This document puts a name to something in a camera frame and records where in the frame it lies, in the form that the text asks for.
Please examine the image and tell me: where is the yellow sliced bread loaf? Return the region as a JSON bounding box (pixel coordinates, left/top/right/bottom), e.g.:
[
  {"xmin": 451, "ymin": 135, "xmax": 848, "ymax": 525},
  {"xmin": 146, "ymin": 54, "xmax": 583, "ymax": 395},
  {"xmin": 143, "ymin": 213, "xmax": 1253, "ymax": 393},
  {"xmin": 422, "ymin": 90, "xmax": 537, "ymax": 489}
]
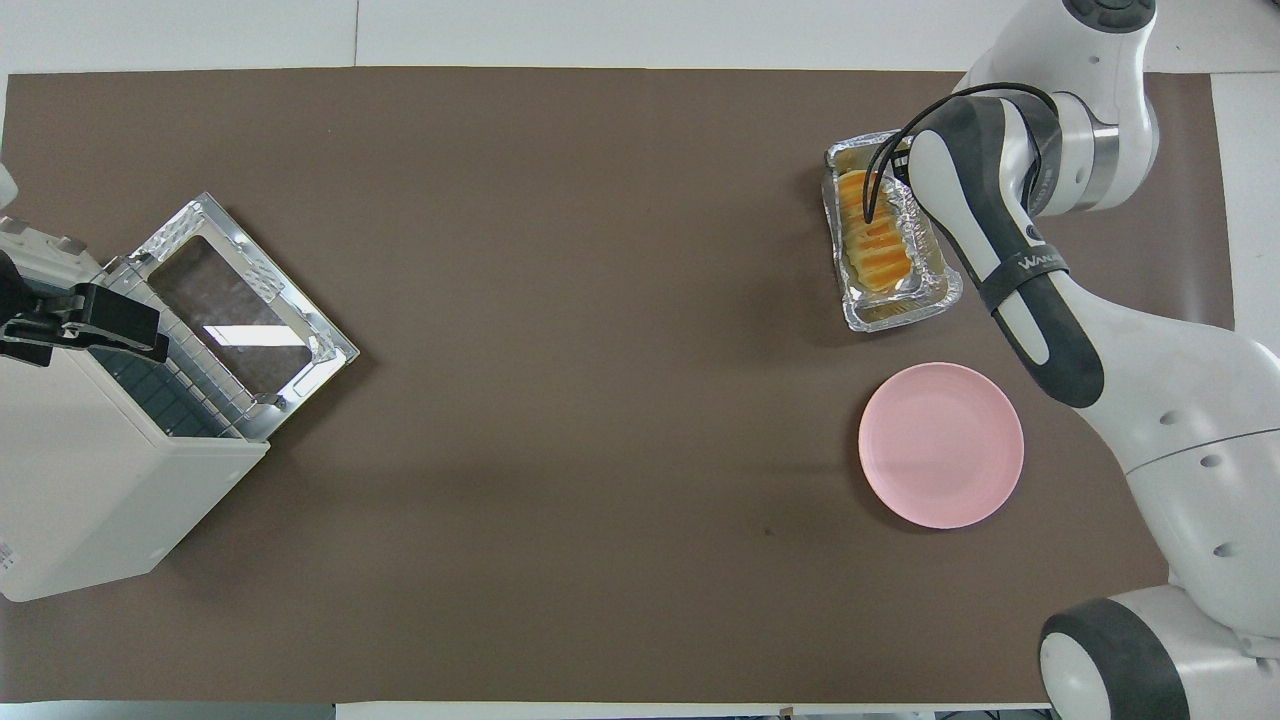
[{"xmin": 838, "ymin": 170, "xmax": 917, "ymax": 292}]

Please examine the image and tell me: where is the pink round plate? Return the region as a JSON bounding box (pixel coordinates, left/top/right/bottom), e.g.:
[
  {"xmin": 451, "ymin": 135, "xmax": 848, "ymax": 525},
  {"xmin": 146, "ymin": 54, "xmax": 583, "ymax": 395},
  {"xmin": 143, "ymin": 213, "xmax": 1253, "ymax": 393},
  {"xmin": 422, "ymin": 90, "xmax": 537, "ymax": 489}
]
[{"xmin": 858, "ymin": 362, "xmax": 1025, "ymax": 530}]

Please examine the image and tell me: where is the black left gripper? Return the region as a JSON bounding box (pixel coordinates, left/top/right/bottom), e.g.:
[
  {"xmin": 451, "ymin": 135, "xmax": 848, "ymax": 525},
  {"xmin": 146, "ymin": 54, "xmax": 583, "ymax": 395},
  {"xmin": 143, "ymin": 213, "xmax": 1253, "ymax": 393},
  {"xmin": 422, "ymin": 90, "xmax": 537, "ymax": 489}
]
[{"xmin": 0, "ymin": 250, "xmax": 170, "ymax": 367}]

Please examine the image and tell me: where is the metal oven wire rack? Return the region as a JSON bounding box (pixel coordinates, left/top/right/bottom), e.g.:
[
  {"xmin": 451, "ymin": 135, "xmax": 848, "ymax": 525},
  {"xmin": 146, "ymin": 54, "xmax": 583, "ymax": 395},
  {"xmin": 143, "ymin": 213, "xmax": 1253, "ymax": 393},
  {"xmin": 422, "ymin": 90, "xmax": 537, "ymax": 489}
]
[{"xmin": 95, "ymin": 285, "xmax": 253, "ymax": 443}]

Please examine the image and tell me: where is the aluminium foil tray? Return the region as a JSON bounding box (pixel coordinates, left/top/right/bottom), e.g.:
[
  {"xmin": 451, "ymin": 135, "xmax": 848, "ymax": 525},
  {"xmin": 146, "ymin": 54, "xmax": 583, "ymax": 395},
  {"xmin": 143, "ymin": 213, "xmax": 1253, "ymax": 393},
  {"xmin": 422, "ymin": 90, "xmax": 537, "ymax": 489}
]
[{"xmin": 822, "ymin": 128, "xmax": 964, "ymax": 334}]

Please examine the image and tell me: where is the silver glass oven door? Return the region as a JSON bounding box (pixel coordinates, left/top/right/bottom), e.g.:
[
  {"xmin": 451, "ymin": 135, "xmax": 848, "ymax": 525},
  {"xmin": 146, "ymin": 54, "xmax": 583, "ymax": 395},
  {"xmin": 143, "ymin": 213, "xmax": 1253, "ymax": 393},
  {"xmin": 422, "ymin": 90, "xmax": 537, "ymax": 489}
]
[{"xmin": 130, "ymin": 192, "xmax": 361, "ymax": 443}]

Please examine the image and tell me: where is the brown table mat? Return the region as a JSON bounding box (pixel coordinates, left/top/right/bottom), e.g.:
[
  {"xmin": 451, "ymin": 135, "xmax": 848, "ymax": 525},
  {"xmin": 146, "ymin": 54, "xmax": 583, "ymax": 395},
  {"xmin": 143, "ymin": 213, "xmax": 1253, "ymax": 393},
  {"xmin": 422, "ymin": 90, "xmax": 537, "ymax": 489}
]
[{"xmin": 0, "ymin": 67, "xmax": 1236, "ymax": 704}]

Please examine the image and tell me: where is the white toaster oven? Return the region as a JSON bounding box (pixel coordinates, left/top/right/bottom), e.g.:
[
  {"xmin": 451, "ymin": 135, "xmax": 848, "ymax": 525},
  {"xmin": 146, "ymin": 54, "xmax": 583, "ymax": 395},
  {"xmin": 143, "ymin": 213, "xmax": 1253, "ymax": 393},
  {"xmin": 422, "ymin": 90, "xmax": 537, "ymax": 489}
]
[{"xmin": 0, "ymin": 215, "xmax": 271, "ymax": 603}]

